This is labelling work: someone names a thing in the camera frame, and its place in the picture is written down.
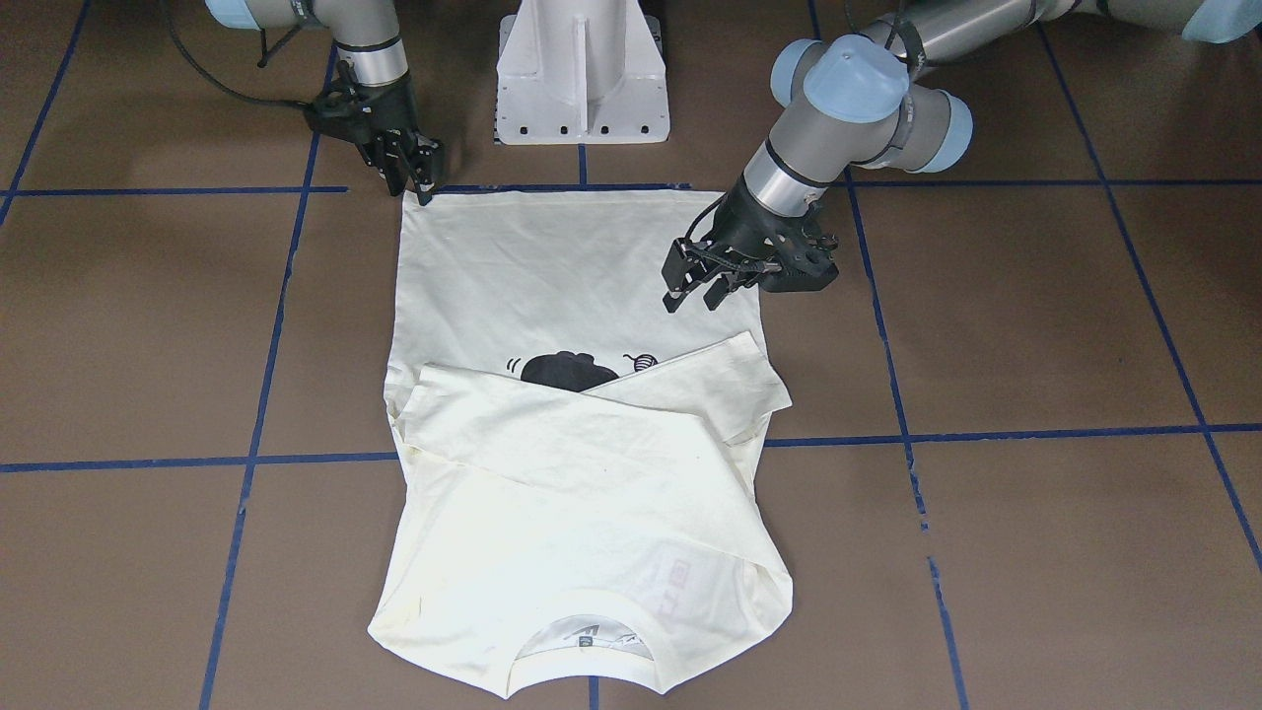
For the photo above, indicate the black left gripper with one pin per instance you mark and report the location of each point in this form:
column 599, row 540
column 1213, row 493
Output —
column 741, row 225

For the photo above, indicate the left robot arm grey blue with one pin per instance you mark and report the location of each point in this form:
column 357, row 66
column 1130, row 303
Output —
column 855, row 101

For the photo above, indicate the cream long-sleeve printed shirt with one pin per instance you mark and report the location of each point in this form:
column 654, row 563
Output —
column 579, row 463

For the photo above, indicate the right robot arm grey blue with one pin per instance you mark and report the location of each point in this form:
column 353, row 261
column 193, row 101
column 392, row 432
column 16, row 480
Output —
column 366, row 37

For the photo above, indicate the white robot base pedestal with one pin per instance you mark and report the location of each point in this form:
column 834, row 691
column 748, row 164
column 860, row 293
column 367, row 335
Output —
column 580, row 72

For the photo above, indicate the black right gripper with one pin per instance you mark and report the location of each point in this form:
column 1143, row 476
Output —
column 391, row 106

